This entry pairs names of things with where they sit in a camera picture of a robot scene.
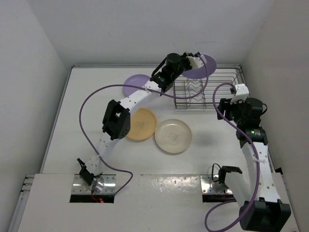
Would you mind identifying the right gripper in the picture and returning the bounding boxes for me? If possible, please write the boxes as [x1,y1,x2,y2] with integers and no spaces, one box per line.
[216,96,245,125]

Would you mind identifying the purple plate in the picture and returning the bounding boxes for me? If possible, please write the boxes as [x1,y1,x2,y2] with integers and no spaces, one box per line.
[182,53,217,79]
[123,74,150,97]

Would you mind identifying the cream plate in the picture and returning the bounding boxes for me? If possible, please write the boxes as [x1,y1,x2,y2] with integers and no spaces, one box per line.
[154,119,193,154]

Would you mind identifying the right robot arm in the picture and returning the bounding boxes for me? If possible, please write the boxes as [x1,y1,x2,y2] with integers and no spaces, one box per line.
[217,98,292,232]

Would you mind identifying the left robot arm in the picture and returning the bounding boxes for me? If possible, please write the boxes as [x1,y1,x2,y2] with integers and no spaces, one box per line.
[78,53,205,186]

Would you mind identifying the orange plate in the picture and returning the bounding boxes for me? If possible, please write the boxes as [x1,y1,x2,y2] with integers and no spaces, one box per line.
[127,108,157,141]

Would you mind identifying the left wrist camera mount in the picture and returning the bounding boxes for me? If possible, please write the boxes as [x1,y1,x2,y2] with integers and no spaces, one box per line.
[186,54,207,70]

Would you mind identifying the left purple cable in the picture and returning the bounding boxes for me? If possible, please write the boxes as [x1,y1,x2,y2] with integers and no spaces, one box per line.
[79,55,210,198]

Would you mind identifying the purple cable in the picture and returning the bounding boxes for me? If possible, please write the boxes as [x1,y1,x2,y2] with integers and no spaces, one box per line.
[79,55,210,198]
[204,83,263,231]

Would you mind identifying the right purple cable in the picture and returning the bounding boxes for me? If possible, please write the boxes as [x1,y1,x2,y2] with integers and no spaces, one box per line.
[204,83,263,231]

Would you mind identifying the wire dish rack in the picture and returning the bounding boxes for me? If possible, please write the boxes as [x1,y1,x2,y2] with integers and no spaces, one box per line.
[173,67,245,113]

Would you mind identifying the black cable at right base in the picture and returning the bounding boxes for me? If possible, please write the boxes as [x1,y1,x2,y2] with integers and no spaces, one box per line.
[211,163,224,186]

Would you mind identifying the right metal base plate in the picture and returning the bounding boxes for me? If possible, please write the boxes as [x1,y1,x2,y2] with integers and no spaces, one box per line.
[200,174,232,195]

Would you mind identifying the metal base plate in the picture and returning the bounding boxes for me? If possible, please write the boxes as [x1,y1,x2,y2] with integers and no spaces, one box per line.
[200,174,232,195]
[71,174,116,195]

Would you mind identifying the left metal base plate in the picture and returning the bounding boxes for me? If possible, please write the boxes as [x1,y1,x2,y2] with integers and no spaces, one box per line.
[71,174,116,195]

